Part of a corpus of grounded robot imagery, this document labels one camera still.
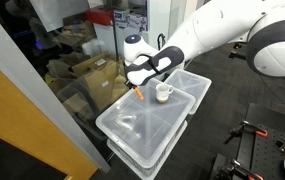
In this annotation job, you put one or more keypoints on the orange wooden door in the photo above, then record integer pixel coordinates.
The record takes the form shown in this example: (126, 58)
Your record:
(22, 126)

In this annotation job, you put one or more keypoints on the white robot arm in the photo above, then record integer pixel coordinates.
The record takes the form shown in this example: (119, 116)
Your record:
(215, 26)

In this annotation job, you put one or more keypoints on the cardboard box with white label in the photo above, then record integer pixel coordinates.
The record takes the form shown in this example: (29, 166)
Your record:
(102, 86)

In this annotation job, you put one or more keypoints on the grey partition frame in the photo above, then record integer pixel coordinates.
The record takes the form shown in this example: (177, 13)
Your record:
(32, 86)

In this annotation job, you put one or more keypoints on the red box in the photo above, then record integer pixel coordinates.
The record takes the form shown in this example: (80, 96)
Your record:
(98, 15)

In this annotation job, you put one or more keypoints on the orange marker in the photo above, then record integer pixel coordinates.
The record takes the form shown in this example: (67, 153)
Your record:
(139, 94)

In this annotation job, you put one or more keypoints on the small clear plastic storage box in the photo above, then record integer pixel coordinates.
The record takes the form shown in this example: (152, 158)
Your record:
(190, 83)

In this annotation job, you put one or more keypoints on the large clear plastic storage box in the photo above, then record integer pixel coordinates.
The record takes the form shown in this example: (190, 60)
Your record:
(142, 123)

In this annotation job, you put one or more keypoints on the white plastic crate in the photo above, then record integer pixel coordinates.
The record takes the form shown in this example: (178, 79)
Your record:
(162, 156)

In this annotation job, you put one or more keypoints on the flattened cardboard box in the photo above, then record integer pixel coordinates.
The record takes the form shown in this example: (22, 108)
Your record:
(88, 65)

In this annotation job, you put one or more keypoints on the black perforated work table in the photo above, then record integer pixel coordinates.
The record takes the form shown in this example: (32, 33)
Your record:
(272, 143)

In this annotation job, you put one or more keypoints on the small cardboard box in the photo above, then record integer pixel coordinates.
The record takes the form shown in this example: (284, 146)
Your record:
(77, 105)

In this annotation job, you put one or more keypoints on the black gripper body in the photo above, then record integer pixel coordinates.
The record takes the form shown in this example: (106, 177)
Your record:
(131, 85)

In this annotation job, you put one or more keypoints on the white partition post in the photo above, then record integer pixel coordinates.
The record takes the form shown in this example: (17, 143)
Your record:
(158, 16)

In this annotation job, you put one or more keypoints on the blue and white carton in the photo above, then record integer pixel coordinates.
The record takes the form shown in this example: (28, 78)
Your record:
(137, 21)

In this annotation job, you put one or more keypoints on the white ceramic mug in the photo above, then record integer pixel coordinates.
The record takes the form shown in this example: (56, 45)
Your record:
(162, 91)

